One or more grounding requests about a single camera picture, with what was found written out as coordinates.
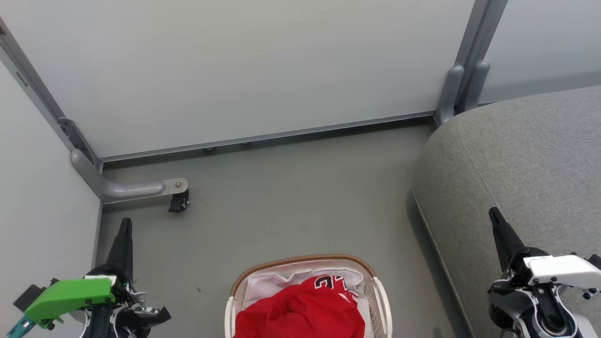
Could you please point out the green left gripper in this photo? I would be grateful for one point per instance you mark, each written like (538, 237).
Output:
(70, 295)

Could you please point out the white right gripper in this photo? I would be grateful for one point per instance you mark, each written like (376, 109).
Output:
(558, 270)

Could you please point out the plain red garment white hem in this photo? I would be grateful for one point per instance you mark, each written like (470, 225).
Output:
(296, 314)

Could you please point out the grey fabric sofa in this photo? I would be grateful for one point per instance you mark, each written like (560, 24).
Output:
(516, 164)

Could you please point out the black caster wheel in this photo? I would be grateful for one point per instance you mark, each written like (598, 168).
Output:
(178, 203)

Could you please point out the long grey partition foot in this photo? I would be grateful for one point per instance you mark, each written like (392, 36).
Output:
(122, 188)

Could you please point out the white cloth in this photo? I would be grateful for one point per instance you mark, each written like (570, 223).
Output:
(267, 284)

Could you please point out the white laundry basket brown rim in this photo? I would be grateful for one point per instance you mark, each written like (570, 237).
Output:
(380, 300)

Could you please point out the short grey partition foot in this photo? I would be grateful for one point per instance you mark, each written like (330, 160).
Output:
(448, 94)
(479, 84)

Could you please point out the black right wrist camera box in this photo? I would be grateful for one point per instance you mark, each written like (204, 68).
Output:
(595, 260)

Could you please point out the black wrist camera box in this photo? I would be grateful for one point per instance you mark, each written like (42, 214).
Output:
(33, 293)
(595, 260)

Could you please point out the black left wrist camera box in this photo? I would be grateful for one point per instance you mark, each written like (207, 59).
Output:
(33, 293)

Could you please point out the grey metal hinge bracket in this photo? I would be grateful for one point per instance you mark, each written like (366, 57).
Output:
(75, 136)

